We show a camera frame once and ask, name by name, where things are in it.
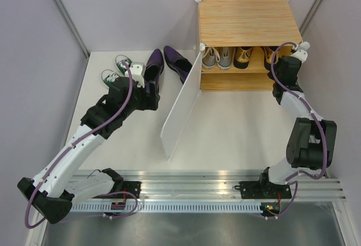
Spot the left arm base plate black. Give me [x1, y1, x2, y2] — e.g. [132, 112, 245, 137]
[93, 181, 142, 199]

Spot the grey sneaker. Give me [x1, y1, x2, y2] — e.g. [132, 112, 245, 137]
[218, 47, 234, 70]
[202, 47, 219, 69]

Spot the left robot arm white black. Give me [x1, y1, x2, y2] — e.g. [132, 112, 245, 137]
[17, 77, 160, 224]

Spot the aluminium mounting rail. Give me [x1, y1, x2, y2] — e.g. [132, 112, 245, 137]
[39, 169, 346, 201]

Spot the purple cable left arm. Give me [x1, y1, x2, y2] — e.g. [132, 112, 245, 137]
[24, 63, 133, 230]

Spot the green sneaker lower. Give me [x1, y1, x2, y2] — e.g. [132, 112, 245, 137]
[101, 69, 120, 88]

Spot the white slotted cable duct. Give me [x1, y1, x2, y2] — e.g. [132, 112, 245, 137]
[71, 200, 263, 213]

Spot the purple loafer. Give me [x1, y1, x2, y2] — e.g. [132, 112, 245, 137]
[164, 46, 192, 84]
[144, 49, 164, 93]

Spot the white cabinet door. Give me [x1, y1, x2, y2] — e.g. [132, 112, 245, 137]
[160, 52, 202, 159]

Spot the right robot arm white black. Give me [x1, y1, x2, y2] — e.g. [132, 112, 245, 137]
[257, 51, 337, 198]

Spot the wooden shoe cabinet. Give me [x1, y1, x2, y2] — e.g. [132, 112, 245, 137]
[196, 0, 302, 91]

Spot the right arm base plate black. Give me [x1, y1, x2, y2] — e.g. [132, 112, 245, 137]
[239, 181, 292, 200]

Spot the green sneaker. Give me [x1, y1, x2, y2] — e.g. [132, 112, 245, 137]
[101, 69, 120, 88]
[115, 55, 132, 75]

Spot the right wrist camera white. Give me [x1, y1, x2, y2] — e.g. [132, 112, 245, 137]
[291, 42, 310, 63]

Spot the green sneaker upper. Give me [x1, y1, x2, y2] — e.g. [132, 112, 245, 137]
[115, 55, 132, 75]

